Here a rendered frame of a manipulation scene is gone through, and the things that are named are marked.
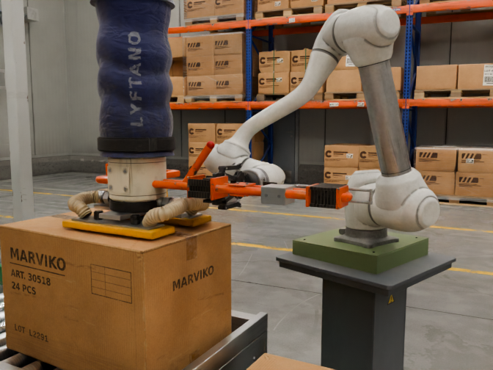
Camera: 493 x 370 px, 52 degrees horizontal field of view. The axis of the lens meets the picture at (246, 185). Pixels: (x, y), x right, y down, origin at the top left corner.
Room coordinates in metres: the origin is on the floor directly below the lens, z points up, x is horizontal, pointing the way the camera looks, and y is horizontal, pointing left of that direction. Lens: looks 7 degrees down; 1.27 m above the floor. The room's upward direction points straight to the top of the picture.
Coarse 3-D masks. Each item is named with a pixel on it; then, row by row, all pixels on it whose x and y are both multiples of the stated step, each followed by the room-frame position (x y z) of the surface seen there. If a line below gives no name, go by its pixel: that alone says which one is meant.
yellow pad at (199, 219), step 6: (192, 216) 1.52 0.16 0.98; (198, 216) 1.54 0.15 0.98; (204, 216) 1.54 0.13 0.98; (210, 216) 1.55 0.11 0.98; (162, 222) 1.53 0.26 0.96; (168, 222) 1.52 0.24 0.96; (174, 222) 1.51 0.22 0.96; (180, 222) 1.50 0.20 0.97; (186, 222) 1.49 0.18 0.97; (192, 222) 1.48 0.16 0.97; (198, 222) 1.50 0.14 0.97; (204, 222) 1.53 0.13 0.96
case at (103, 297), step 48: (0, 240) 1.54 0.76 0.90; (48, 240) 1.42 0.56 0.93; (96, 240) 1.34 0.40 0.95; (144, 240) 1.34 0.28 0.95; (192, 240) 1.40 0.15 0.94; (48, 288) 1.42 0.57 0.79; (96, 288) 1.32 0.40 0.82; (144, 288) 1.23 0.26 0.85; (192, 288) 1.40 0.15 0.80; (48, 336) 1.43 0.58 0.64; (96, 336) 1.32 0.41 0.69; (144, 336) 1.23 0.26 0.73; (192, 336) 1.39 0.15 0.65
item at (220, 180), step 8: (192, 176) 1.39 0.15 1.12; (200, 176) 1.43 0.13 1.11; (208, 176) 1.44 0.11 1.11; (224, 176) 1.40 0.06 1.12; (192, 184) 1.36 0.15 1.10; (200, 184) 1.35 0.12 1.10; (208, 184) 1.34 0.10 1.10; (216, 184) 1.36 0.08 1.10; (192, 192) 1.36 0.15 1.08; (200, 192) 1.35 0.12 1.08; (208, 192) 1.34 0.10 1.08
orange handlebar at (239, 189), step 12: (96, 180) 1.56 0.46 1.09; (168, 180) 1.48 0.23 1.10; (180, 180) 1.46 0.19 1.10; (216, 192) 1.36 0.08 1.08; (228, 192) 1.33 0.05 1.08; (240, 192) 1.31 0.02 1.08; (252, 192) 1.29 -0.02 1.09; (288, 192) 1.25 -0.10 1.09; (300, 192) 1.23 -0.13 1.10; (348, 192) 1.20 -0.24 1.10
